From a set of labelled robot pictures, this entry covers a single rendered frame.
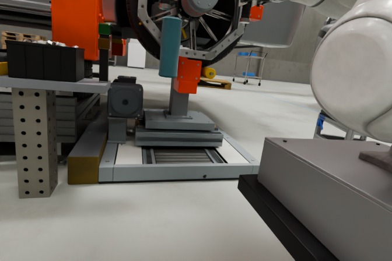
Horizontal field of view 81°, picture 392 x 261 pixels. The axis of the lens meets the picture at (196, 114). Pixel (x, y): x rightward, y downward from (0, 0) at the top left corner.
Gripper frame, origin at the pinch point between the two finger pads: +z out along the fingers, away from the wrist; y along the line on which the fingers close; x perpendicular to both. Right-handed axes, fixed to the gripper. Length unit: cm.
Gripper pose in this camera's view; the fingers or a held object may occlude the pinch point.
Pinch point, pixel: (247, 2)
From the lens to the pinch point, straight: 108.9
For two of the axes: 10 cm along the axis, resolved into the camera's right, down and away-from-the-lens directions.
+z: -2.5, -2.5, 9.4
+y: 9.6, 0.5, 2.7
